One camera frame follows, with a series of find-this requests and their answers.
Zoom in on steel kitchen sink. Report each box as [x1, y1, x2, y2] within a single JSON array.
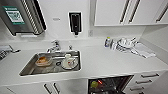
[[18, 49, 82, 77]]

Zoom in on small chrome tap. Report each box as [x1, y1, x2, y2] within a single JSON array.
[[67, 44, 74, 51]]

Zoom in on white cup on plate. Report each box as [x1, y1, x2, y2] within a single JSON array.
[[61, 53, 79, 71]]

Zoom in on chrome faucet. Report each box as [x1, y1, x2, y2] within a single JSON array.
[[46, 39, 62, 54]]

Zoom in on stacked white dishes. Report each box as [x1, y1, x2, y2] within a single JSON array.
[[112, 36, 138, 53]]

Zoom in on bowl with orange food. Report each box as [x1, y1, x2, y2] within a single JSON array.
[[35, 54, 53, 67]]

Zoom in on stainless steel dishwasher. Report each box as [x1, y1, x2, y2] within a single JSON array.
[[87, 75, 135, 94]]

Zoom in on white folded towel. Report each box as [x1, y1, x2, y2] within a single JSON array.
[[131, 42, 158, 60]]

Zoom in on white base cabinets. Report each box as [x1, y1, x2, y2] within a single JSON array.
[[0, 68, 168, 94]]

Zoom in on white kitchen wall outlet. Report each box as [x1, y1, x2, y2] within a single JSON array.
[[88, 29, 95, 38]]

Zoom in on black wall appliance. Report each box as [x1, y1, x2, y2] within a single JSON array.
[[67, 11, 83, 36]]

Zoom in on white wall cabinet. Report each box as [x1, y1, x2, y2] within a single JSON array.
[[93, 0, 168, 27]]

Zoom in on wire dish rack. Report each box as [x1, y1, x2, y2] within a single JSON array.
[[0, 44, 21, 62]]

